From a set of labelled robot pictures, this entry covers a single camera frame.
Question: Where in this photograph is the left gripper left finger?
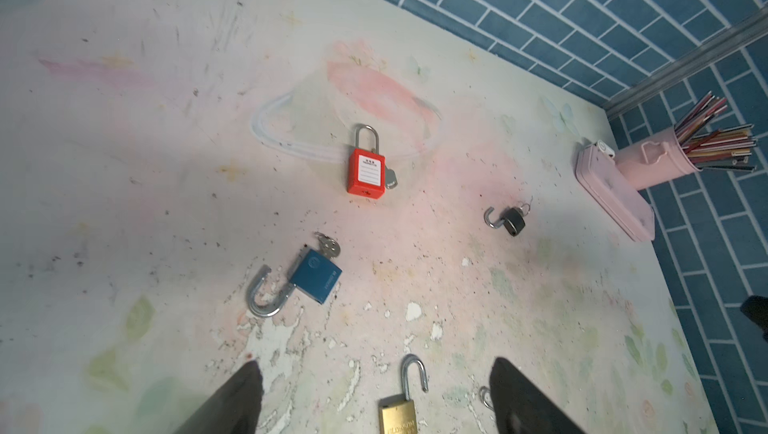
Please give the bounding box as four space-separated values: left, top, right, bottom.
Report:
176 360 264 434

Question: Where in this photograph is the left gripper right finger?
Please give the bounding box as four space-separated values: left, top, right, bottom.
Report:
488 357 585 434

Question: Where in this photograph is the blue padlock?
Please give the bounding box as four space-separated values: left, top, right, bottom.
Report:
246 232 342 318

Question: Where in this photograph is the red padlock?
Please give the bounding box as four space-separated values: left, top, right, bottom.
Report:
347 124 398 199

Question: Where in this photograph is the large brass padlock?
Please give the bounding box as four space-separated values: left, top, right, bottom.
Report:
379 354 429 434

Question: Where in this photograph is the black padlock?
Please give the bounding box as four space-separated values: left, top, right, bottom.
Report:
483 203 531 237

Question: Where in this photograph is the pink pencil case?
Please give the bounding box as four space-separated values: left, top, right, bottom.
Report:
575 141 655 242

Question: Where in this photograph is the pink pencil cup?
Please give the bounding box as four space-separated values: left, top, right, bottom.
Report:
614 127 699 191

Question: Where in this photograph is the coloured pencils bunch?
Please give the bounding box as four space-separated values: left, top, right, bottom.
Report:
673 92 757 173

